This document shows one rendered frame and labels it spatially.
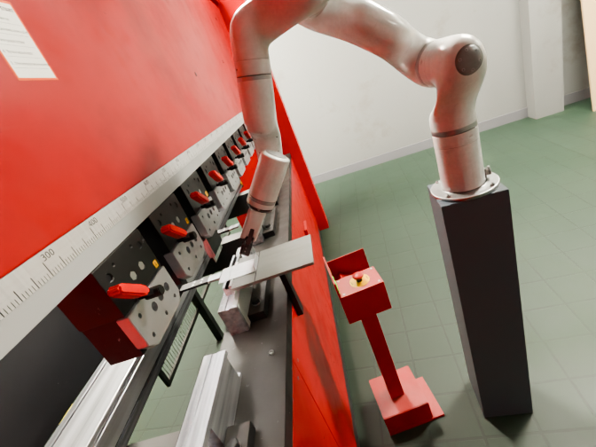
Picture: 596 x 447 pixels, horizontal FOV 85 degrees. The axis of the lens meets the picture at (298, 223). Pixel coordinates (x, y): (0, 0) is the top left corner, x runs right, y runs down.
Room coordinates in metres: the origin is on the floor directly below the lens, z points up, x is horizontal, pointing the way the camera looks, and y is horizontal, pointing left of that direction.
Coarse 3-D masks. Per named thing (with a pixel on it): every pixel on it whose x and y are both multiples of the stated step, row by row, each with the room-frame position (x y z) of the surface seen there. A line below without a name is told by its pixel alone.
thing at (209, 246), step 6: (216, 234) 0.97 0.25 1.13; (210, 240) 0.91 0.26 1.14; (216, 240) 0.95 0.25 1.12; (204, 246) 0.89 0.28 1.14; (210, 246) 0.89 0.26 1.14; (216, 246) 0.93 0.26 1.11; (222, 246) 0.98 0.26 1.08; (210, 252) 0.89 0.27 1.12; (216, 252) 0.90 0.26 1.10; (216, 258) 0.90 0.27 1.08
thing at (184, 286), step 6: (210, 276) 0.97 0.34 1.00; (216, 276) 0.95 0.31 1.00; (186, 282) 1.03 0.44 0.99; (192, 282) 0.98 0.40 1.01; (198, 282) 0.96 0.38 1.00; (204, 282) 0.95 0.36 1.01; (210, 282) 0.94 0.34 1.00; (180, 288) 0.97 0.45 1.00; (186, 288) 0.95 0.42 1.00; (192, 288) 0.95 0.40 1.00; (180, 294) 0.96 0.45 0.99
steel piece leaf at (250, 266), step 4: (256, 256) 0.96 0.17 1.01; (252, 260) 0.97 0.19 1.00; (256, 260) 0.94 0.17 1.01; (236, 264) 0.98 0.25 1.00; (240, 264) 0.97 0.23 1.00; (244, 264) 0.96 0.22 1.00; (248, 264) 0.95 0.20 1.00; (252, 264) 0.94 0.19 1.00; (256, 264) 0.92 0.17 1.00; (232, 268) 0.97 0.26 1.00; (236, 268) 0.96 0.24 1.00; (240, 268) 0.94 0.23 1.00; (244, 268) 0.93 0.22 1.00; (248, 268) 0.92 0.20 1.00; (252, 268) 0.91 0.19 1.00; (256, 268) 0.90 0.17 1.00; (232, 272) 0.94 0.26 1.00; (236, 272) 0.93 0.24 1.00; (240, 272) 0.92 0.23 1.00; (244, 272) 0.91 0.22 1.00; (248, 272) 0.89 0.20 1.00; (232, 276) 0.91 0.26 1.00; (236, 276) 0.90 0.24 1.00; (240, 276) 0.89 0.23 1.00
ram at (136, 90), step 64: (64, 0) 0.78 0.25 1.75; (128, 0) 1.13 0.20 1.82; (192, 0) 2.10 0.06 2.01; (0, 64) 0.53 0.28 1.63; (64, 64) 0.67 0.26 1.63; (128, 64) 0.91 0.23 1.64; (192, 64) 1.50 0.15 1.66; (0, 128) 0.46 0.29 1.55; (64, 128) 0.57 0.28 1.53; (128, 128) 0.75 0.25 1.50; (192, 128) 1.13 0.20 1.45; (0, 192) 0.40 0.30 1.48; (64, 192) 0.49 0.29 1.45; (0, 256) 0.35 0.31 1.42; (0, 320) 0.31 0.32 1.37
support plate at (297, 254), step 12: (300, 240) 0.97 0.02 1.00; (264, 252) 0.99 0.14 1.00; (276, 252) 0.96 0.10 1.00; (288, 252) 0.92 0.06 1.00; (300, 252) 0.89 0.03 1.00; (312, 252) 0.87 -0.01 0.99; (264, 264) 0.91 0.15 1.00; (276, 264) 0.88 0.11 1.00; (288, 264) 0.85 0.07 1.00; (300, 264) 0.82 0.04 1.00; (312, 264) 0.81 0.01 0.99; (252, 276) 0.87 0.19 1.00; (264, 276) 0.84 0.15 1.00; (276, 276) 0.82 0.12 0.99; (240, 288) 0.84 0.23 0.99
